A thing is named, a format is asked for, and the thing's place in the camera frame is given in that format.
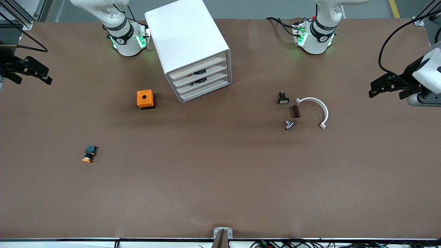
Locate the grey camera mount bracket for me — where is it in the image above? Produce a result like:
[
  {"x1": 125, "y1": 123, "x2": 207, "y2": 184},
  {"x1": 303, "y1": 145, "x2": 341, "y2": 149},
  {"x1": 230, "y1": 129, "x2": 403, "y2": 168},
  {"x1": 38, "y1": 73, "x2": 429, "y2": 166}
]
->
[{"x1": 212, "y1": 227, "x2": 233, "y2": 248}]

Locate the white drawer cabinet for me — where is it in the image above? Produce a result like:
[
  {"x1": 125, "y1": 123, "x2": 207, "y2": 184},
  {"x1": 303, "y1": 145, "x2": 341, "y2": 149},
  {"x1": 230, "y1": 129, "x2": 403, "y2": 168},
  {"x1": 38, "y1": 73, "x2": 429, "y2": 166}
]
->
[{"x1": 144, "y1": 0, "x2": 232, "y2": 104}]

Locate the orange button enclosure box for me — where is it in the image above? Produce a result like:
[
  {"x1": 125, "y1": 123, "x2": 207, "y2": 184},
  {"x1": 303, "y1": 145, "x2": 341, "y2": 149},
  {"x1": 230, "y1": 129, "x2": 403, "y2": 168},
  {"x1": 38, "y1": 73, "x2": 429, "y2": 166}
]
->
[{"x1": 137, "y1": 90, "x2": 156, "y2": 110}]

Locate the yellow push button switch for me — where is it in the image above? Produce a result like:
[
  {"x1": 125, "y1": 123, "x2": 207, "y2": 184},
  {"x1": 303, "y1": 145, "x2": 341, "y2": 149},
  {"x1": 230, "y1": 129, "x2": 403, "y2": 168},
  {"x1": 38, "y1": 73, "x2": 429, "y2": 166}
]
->
[{"x1": 82, "y1": 145, "x2": 99, "y2": 163}]

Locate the black arm base cable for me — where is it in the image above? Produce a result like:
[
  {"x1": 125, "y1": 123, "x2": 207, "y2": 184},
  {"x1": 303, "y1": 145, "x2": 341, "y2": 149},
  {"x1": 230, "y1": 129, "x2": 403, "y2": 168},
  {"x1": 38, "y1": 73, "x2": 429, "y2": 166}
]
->
[{"x1": 265, "y1": 17, "x2": 297, "y2": 35}]

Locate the white curved plastic bracket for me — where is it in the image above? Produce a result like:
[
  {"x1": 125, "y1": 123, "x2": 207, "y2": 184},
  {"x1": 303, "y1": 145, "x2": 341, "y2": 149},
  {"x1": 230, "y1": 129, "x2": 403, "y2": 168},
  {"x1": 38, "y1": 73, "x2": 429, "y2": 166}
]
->
[{"x1": 295, "y1": 97, "x2": 329, "y2": 130}]

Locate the brown table cover sheet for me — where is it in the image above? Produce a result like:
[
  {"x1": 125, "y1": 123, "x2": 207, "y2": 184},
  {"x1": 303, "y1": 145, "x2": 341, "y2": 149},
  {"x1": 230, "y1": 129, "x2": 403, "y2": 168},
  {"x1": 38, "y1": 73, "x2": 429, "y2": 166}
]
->
[{"x1": 0, "y1": 17, "x2": 441, "y2": 240}]

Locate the aluminium frame profile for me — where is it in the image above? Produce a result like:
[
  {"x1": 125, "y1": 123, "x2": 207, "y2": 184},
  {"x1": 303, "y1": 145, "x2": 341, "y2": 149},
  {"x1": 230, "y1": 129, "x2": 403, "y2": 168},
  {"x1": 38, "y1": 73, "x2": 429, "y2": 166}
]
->
[
  {"x1": 0, "y1": 0, "x2": 47, "y2": 30},
  {"x1": 413, "y1": 0, "x2": 441, "y2": 27}
]

